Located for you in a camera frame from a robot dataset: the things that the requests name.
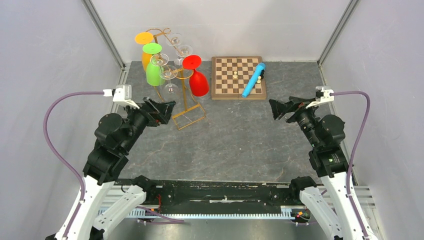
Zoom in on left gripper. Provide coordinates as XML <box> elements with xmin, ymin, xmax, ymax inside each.
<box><xmin>121</xmin><ymin>95</ymin><xmax>177</xmax><ymax>153</ymax></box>

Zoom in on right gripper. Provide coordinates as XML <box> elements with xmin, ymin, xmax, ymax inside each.
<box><xmin>269</xmin><ymin>96</ymin><xmax>322</xmax><ymax>148</ymax></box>

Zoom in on clear wine glass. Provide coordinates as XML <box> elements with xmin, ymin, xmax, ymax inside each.
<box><xmin>150</xmin><ymin>53</ymin><xmax>169</xmax><ymax>70</ymax></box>
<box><xmin>174</xmin><ymin>44</ymin><xmax>193</xmax><ymax>67</ymax></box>
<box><xmin>165</xmin><ymin>32</ymin><xmax>183</xmax><ymax>47</ymax></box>
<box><xmin>159</xmin><ymin>65</ymin><xmax>180</xmax><ymax>101</ymax></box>

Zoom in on red plastic wine glass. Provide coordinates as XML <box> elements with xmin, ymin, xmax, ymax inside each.
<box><xmin>182</xmin><ymin>55</ymin><xmax>210</xmax><ymax>97</ymax></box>

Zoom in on gold wire glass rack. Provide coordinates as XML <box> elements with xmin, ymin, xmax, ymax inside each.
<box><xmin>146</xmin><ymin>28</ymin><xmax>206</xmax><ymax>130</ymax></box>

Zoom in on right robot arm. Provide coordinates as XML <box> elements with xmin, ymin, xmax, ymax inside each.
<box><xmin>269</xmin><ymin>96</ymin><xmax>378</xmax><ymax>240</ymax></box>

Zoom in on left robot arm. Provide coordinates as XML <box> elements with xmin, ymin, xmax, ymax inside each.
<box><xmin>47</xmin><ymin>97</ymin><xmax>176</xmax><ymax>240</ymax></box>

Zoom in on green plastic wine glass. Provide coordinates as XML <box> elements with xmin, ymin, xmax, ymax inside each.
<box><xmin>141</xmin><ymin>42</ymin><xmax>165</xmax><ymax>87</ymax></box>

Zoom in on orange plastic wine glass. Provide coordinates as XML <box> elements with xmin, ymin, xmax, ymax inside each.
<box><xmin>134</xmin><ymin>31</ymin><xmax>155</xmax><ymax>72</ymax></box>

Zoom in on blue cylinder tube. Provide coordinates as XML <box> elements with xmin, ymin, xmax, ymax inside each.
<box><xmin>241</xmin><ymin>62</ymin><xmax>266</xmax><ymax>98</ymax></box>

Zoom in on wooden chessboard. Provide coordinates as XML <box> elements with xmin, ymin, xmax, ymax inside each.
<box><xmin>211</xmin><ymin>56</ymin><xmax>267</xmax><ymax>100</ymax></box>

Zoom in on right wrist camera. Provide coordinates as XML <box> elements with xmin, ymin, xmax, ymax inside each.
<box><xmin>305</xmin><ymin>86</ymin><xmax>335</xmax><ymax>109</ymax></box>

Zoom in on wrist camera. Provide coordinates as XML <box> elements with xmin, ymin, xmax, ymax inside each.
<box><xmin>112</xmin><ymin>84</ymin><xmax>140</xmax><ymax>109</ymax></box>
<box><xmin>305</xmin><ymin>86</ymin><xmax>335</xmax><ymax>109</ymax></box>

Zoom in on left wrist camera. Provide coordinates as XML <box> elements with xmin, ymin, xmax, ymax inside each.
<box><xmin>112</xmin><ymin>84</ymin><xmax>140</xmax><ymax>109</ymax></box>

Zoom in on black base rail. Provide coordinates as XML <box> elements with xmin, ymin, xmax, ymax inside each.
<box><xmin>114</xmin><ymin>178</ymin><xmax>312</xmax><ymax>216</ymax></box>

